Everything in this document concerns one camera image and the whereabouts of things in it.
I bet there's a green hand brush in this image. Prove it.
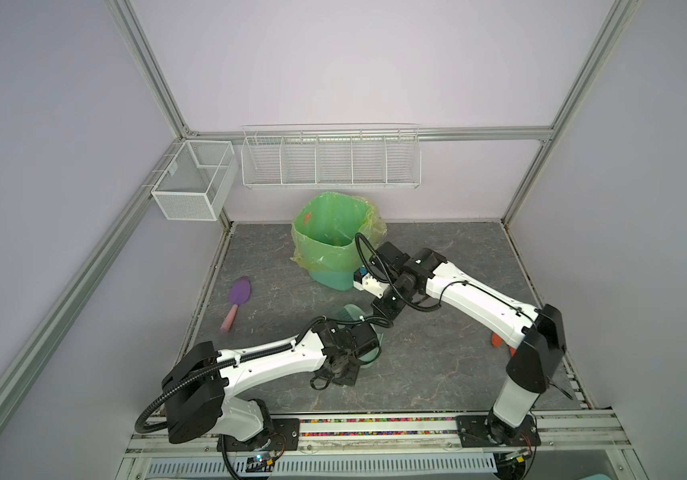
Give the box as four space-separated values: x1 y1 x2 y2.
333 304 367 325

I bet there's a green dustpan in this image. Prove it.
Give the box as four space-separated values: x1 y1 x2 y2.
359 333 385 368

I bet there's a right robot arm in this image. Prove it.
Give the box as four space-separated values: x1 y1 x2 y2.
353 233 567 445

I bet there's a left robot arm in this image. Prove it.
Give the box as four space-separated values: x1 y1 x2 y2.
134 315 393 449

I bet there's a green trash bin with bag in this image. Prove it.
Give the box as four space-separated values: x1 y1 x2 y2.
291 192 387 291

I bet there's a red rubber glove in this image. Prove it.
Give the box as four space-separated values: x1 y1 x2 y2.
491 333 517 357

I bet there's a purple pink spatula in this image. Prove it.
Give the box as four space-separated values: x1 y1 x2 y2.
220 276 251 332

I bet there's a small white mesh basket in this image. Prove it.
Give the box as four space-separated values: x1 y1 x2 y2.
151 140 238 221

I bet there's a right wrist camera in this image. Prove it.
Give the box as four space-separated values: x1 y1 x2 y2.
353 267 389 298

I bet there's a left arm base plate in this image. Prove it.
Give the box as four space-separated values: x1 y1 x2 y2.
217 417 300 453

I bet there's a long white wire basket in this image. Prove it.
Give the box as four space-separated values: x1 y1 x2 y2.
241 123 423 190

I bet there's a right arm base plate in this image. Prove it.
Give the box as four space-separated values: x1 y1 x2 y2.
455 414 541 448

